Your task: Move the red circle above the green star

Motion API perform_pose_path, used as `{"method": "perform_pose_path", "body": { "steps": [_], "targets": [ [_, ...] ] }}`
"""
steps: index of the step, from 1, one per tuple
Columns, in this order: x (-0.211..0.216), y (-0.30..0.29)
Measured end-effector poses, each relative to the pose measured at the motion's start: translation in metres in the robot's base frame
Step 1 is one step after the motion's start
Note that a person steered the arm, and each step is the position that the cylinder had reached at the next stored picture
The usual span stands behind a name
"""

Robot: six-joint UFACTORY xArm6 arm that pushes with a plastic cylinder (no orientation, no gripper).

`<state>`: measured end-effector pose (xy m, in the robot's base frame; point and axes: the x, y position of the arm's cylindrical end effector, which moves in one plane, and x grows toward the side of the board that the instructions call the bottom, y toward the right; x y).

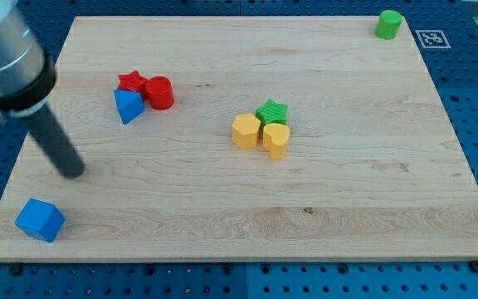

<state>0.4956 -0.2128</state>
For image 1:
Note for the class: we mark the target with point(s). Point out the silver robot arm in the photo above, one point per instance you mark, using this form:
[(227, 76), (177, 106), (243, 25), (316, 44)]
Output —
[(27, 73)]

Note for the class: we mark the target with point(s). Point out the green star block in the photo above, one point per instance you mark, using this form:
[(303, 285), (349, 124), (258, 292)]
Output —
[(272, 112)]

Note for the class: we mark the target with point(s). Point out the red star block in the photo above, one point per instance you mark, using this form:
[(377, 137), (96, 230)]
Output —
[(132, 81)]

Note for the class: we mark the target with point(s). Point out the wooden board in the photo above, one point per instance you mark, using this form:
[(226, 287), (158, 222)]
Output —
[(373, 170)]

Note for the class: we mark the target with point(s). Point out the yellow hexagon block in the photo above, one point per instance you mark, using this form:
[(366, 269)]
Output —
[(245, 131)]

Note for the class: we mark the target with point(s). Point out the yellow heart block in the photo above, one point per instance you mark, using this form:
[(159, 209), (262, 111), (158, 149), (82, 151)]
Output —
[(275, 139)]

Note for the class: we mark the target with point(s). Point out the red cylinder block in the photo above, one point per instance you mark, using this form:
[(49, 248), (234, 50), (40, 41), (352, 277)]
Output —
[(159, 92)]

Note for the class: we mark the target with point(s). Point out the blue triangle block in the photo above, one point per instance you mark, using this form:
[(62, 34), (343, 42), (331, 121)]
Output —
[(130, 105)]

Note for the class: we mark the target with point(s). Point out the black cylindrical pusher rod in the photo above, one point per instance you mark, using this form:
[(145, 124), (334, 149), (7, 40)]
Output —
[(46, 130)]

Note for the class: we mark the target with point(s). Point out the green cylinder block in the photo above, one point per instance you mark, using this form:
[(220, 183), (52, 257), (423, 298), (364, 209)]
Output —
[(389, 21)]

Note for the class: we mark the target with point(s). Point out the blue cube block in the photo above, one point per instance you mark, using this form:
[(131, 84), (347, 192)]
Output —
[(40, 220)]

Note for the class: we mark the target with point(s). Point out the white fiducial marker tag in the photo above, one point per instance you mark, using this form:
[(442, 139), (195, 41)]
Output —
[(432, 39)]

